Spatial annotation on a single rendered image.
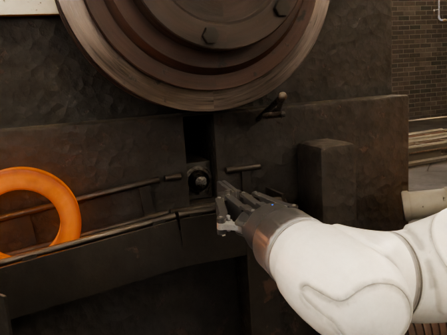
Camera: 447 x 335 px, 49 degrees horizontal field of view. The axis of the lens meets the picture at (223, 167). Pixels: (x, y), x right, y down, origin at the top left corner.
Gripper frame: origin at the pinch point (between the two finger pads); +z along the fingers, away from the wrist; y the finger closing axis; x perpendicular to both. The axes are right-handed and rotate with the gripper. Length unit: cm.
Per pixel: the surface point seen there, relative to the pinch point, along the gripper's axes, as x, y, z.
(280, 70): 19.5, 12.0, 4.5
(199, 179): -1.0, -0.9, 13.7
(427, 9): 55, 580, 620
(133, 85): 18.7, -13.6, 4.4
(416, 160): -95, 294, 294
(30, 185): 4.1, -30.7, 5.8
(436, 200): -5.4, 39.6, -4.9
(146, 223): -3.9, -13.7, 2.5
